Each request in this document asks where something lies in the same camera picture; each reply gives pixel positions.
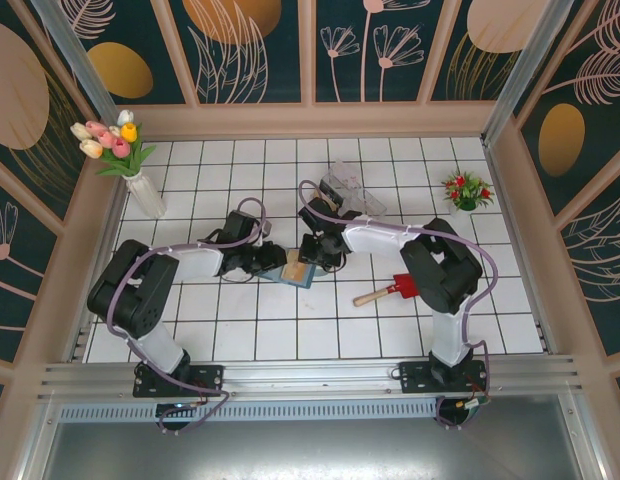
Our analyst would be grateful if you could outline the blue card holder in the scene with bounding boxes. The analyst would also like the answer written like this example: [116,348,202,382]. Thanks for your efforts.
[259,247,329,290]

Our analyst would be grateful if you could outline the clear plastic box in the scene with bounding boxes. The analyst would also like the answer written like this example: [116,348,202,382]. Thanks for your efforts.
[319,160,386,221]

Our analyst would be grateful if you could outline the white ribbed vase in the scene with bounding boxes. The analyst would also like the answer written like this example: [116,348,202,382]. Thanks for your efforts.
[125,172,167,220]

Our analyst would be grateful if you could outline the red-flowered plant in white pot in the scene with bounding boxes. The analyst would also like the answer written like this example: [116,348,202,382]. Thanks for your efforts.
[439,169,495,217]

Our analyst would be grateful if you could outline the artificial tulip bouquet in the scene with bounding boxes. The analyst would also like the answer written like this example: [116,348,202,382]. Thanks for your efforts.
[70,108,159,179]

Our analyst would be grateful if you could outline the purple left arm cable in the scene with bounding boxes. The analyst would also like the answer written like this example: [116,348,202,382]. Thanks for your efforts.
[105,197,269,435]

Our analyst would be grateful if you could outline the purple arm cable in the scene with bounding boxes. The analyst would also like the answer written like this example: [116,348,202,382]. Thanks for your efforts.
[298,179,500,431]
[105,197,269,435]

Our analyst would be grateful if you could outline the red shovel with wooden handle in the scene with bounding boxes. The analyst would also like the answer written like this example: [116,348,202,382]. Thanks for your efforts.
[352,273,416,308]

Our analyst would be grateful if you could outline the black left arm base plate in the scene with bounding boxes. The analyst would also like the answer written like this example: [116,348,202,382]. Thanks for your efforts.
[132,363,226,399]

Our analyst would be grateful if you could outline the aluminium mounting rail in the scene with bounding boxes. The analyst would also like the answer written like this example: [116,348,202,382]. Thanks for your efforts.
[37,354,586,406]

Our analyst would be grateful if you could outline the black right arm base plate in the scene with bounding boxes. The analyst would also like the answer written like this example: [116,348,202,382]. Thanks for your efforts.
[398,360,491,396]

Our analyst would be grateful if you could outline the slotted grey cable duct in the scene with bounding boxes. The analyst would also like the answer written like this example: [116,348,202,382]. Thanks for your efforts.
[57,399,441,424]

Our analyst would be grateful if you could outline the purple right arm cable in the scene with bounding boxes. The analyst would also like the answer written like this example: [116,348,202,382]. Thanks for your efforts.
[298,179,500,431]

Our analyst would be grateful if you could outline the aluminium frame post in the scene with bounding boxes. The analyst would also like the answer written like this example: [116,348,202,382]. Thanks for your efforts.
[28,0,120,121]
[481,0,575,147]

